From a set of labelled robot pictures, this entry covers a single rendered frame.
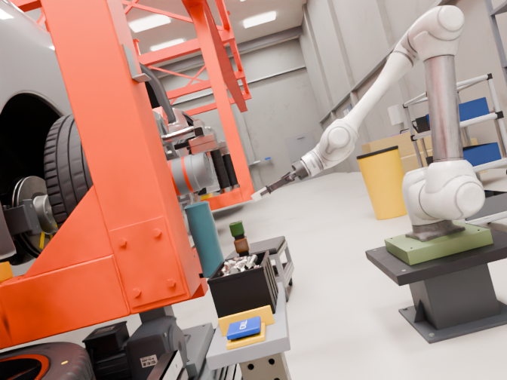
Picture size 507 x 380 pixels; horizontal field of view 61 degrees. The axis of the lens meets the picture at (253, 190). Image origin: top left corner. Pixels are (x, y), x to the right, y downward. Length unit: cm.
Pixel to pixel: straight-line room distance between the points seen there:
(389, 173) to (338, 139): 304
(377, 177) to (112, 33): 365
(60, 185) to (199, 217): 45
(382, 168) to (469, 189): 292
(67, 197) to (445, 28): 135
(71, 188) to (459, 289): 144
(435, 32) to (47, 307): 147
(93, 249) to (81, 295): 12
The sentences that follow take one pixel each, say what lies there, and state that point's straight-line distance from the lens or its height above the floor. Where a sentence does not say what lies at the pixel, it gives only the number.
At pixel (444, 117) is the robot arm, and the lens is 168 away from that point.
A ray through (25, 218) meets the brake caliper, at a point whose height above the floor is 85.
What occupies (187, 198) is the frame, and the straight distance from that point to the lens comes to 187.
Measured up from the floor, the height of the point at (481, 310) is 5.
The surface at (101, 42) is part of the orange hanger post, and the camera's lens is 117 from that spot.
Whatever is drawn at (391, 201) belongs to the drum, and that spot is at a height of 17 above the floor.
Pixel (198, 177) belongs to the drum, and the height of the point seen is 83.
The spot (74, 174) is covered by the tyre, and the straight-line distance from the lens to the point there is 142.
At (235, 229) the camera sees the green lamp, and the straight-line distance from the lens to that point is 125.
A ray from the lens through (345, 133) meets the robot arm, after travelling 148.
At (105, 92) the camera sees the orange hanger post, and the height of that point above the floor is 107.
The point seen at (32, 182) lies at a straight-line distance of 186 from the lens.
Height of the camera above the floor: 77
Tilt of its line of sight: 2 degrees down
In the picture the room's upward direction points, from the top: 16 degrees counter-clockwise
